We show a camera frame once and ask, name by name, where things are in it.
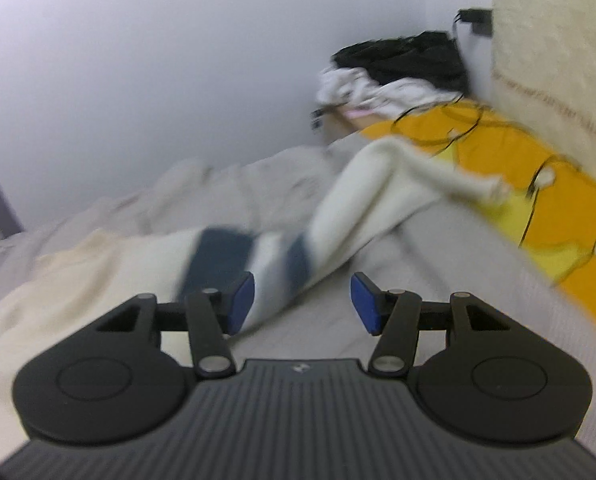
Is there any grey bed sheet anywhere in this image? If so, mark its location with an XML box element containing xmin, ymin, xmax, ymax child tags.
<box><xmin>0</xmin><ymin>134</ymin><xmax>596</xmax><ymax>463</ymax></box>

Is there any cream and blue fleece sweater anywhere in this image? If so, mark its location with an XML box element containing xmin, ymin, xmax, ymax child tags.
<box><xmin>0</xmin><ymin>133</ymin><xmax>510</xmax><ymax>462</ymax></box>

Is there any black charging cable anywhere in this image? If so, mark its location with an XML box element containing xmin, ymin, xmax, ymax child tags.
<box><xmin>390</xmin><ymin>8</ymin><xmax>596</xmax><ymax>281</ymax></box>

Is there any black wall charger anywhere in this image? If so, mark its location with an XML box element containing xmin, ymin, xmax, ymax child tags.
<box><xmin>455</xmin><ymin>8</ymin><xmax>493</xmax><ymax>38</ymax></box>

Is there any cream quilted headboard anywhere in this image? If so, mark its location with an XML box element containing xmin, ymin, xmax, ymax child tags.
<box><xmin>493</xmin><ymin>0</ymin><xmax>596</xmax><ymax>178</ymax></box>

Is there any wooden bedside table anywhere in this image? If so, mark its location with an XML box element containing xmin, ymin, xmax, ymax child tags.
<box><xmin>311</xmin><ymin>105</ymin><xmax>383</xmax><ymax>144</ymax></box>

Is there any black clothing pile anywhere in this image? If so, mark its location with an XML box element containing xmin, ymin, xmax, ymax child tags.
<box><xmin>331</xmin><ymin>32</ymin><xmax>471</xmax><ymax>96</ymax></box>

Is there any white clothing pile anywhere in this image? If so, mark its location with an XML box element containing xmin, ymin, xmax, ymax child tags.
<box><xmin>315</xmin><ymin>67</ymin><xmax>462</xmax><ymax>119</ymax></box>

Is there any yellow pillow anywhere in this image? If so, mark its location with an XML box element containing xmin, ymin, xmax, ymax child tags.
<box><xmin>362</xmin><ymin>101</ymin><xmax>596</xmax><ymax>318</ymax></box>

